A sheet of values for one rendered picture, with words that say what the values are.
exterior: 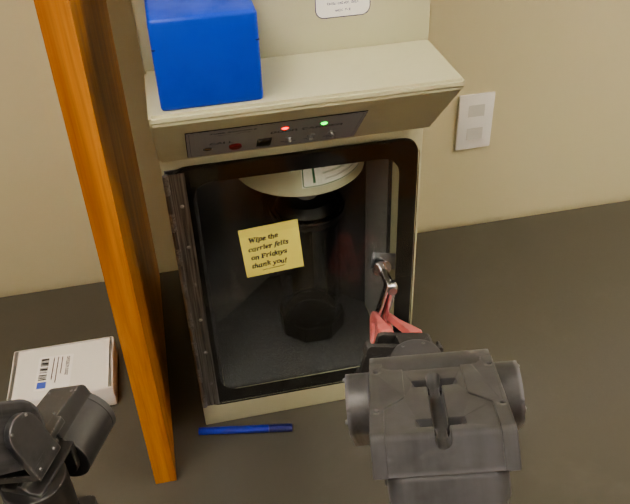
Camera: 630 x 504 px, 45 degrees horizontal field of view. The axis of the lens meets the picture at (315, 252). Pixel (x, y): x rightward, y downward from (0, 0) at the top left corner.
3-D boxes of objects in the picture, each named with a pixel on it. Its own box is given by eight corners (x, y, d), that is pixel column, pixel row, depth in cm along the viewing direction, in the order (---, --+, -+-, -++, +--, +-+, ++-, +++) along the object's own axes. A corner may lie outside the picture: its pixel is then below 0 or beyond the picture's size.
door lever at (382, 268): (375, 314, 108) (358, 313, 107) (392, 260, 103) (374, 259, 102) (386, 339, 104) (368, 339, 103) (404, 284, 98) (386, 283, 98)
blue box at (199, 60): (156, 72, 81) (142, -14, 76) (249, 61, 83) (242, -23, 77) (161, 112, 73) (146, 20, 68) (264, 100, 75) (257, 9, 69)
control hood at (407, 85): (156, 153, 87) (141, 71, 81) (425, 118, 92) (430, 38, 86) (161, 206, 78) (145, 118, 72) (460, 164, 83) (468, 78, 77)
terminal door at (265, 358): (207, 403, 112) (167, 168, 88) (405, 368, 117) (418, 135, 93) (207, 407, 112) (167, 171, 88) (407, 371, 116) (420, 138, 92)
